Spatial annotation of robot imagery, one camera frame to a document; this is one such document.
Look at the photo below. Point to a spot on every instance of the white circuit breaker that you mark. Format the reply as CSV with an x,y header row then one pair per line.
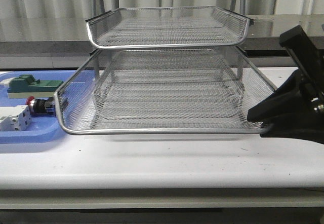
x,y
15,118

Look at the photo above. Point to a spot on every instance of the silver mesh tray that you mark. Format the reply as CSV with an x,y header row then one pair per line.
x,y
137,28
156,91

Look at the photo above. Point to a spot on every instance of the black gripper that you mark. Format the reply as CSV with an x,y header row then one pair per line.
x,y
287,98

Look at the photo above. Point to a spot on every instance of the blue plastic tray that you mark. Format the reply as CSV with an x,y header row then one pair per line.
x,y
42,128

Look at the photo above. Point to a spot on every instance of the small white plastic part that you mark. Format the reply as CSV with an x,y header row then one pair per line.
x,y
6,82

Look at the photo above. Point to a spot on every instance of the red emergency stop button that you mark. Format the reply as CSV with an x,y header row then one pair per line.
x,y
39,106

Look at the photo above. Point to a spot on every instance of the green electrical switch block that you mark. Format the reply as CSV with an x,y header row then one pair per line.
x,y
27,85

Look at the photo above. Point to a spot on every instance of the silver mesh top tray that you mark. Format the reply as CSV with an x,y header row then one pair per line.
x,y
137,28

